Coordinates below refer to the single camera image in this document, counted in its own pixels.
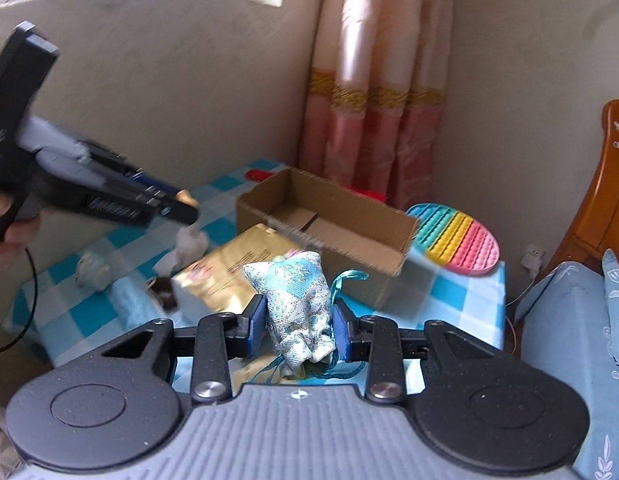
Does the white wall charger plug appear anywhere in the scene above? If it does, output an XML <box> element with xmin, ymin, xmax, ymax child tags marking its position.
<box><xmin>521</xmin><ymin>244</ymin><xmax>546</xmax><ymax>280</ymax></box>

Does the person's left hand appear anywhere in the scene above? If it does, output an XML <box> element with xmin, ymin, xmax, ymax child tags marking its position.
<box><xmin>0</xmin><ymin>194</ymin><xmax>41</xmax><ymax>269</ymax></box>

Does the black cable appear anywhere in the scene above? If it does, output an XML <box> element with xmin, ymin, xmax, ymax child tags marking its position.
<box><xmin>0</xmin><ymin>246</ymin><xmax>39</xmax><ymax>358</ymax></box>

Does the white small soft toy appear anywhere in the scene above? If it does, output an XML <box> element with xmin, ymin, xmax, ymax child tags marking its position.
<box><xmin>75</xmin><ymin>252</ymin><xmax>113</xmax><ymax>292</ymax></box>

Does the brown cardboard box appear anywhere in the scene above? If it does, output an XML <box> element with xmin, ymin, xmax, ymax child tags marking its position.
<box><xmin>235</xmin><ymin>167</ymin><xmax>423</xmax><ymax>278</ymax></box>

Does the wooden bed headboard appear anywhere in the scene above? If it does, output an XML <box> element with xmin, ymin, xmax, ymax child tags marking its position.
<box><xmin>539</xmin><ymin>100</ymin><xmax>619</xmax><ymax>278</ymax></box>

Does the pink curtain with gold band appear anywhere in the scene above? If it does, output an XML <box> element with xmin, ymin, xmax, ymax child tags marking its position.
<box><xmin>298</xmin><ymin>0</ymin><xmax>454</xmax><ymax>210</ymax></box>

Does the rainbow pop-it toy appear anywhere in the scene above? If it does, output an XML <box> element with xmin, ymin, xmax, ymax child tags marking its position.
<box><xmin>406</xmin><ymin>203</ymin><xmax>500</xmax><ymax>276</ymax></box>

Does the gold tissue pack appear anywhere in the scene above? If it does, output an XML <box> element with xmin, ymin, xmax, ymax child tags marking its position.
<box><xmin>172</xmin><ymin>223</ymin><xmax>300</xmax><ymax>325</ymax></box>

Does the blue floral bedsheet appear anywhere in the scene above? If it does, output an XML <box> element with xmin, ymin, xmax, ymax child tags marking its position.
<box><xmin>515</xmin><ymin>261</ymin><xmax>619</xmax><ymax>479</ymax></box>

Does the blue floral pillow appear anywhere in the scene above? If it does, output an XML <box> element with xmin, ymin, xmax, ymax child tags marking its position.
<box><xmin>601</xmin><ymin>249</ymin><xmax>619</xmax><ymax>365</ymax></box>

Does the blue floral drawstring pouch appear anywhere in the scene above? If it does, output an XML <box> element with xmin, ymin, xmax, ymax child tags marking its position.
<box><xmin>243</xmin><ymin>250</ymin><xmax>335</xmax><ymax>376</ymax></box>

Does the light blue sock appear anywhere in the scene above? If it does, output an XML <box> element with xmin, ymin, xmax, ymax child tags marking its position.
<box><xmin>110</xmin><ymin>275</ymin><xmax>164</xmax><ymax>332</ymax></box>

